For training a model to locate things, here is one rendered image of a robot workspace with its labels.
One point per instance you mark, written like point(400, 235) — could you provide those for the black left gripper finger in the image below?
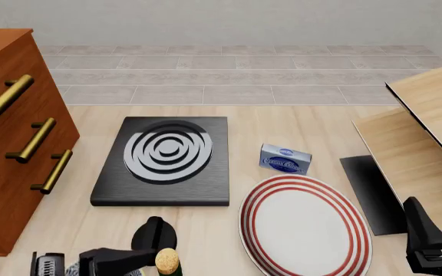
point(106, 261)

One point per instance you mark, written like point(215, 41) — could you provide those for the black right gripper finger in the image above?
point(422, 230)

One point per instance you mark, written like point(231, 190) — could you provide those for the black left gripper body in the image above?
point(48, 266)

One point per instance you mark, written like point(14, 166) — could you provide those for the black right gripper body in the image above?
point(439, 261)

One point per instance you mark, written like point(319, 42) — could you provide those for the wine bottle with cork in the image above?
point(166, 260)

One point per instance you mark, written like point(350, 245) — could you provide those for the flat black stove plate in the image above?
point(117, 189)

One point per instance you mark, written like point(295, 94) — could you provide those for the pale wooden rack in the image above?
point(409, 155)

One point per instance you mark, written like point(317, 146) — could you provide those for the white plate with red rings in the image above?
point(301, 230)

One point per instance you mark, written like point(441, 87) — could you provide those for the blue cream cheese box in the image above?
point(284, 162)

